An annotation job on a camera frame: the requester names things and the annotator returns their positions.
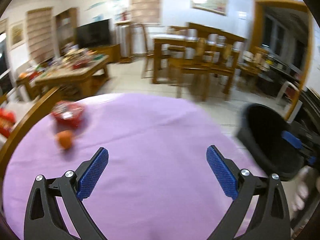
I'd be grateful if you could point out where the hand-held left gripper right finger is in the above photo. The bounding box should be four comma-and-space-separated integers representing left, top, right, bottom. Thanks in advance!
205, 145, 292, 240

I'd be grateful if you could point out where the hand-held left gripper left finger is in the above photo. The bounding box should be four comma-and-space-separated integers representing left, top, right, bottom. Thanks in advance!
24, 147, 110, 240

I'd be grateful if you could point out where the black trash bin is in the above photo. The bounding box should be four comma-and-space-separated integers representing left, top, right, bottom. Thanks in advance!
236, 103, 305, 182

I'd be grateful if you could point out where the person's right hand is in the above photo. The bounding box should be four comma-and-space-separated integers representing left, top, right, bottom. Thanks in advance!
291, 166, 317, 212

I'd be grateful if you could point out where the orange fruit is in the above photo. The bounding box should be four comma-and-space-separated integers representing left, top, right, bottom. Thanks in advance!
57, 130, 74, 150

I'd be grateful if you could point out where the white stool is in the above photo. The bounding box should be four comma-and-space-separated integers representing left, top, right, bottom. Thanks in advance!
276, 81, 301, 106

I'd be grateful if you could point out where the red snack bag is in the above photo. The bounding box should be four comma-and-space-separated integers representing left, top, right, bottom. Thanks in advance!
51, 101, 85, 129

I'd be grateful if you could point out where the purple tablecloth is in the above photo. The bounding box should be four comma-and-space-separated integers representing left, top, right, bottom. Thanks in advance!
2, 92, 270, 240

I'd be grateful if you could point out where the wooden dining chair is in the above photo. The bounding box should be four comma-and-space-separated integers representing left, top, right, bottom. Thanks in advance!
141, 24, 163, 79
237, 46, 270, 91
207, 39, 238, 95
168, 38, 210, 102

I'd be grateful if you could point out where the curved wooden chair back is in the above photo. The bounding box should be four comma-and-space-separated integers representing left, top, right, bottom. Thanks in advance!
0, 86, 62, 166

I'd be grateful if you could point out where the wooden coffee table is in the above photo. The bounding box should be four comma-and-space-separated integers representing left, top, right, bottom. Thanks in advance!
34, 55, 111, 101

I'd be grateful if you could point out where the red printed bag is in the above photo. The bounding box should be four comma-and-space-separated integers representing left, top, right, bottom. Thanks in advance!
0, 108, 17, 138

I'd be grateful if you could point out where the wooden side table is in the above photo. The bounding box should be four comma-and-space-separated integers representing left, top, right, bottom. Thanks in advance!
16, 72, 41, 101

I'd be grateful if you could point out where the clutter of snacks and boxes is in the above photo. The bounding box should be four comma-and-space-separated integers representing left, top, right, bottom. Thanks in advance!
37, 45, 103, 77

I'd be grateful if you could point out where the wooden television stand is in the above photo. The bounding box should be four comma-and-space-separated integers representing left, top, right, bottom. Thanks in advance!
86, 44, 122, 64

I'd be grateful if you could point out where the white wood-framed cabinet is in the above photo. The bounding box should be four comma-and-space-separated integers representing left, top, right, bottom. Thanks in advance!
115, 20, 136, 63

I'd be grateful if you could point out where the black television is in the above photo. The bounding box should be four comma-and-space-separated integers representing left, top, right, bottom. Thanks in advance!
76, 19, 111, 49

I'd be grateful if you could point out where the wooden dining table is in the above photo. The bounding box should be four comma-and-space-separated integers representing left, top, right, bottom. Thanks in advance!
152, 34, 247, 95

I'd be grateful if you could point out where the wooden bookshelf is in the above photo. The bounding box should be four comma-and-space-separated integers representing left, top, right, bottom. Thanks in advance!
55, 7, 78, 56

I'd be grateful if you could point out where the tall beige window blind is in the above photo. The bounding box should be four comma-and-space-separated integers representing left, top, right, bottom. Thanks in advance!
27, 7, 54, 64

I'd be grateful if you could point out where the short beige window blind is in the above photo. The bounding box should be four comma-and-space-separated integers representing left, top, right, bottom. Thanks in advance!
130, 0, 162, 26

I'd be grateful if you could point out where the wooden door frame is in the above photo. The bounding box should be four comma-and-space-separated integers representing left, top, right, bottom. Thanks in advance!
252, 0, 313, 123

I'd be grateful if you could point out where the small framed wall picture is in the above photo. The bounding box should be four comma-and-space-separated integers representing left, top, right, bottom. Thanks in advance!
10, 22, 26, 48

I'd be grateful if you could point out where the wide framed wall picture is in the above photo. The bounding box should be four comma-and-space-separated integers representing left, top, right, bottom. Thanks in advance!
190, 0, 229, 16

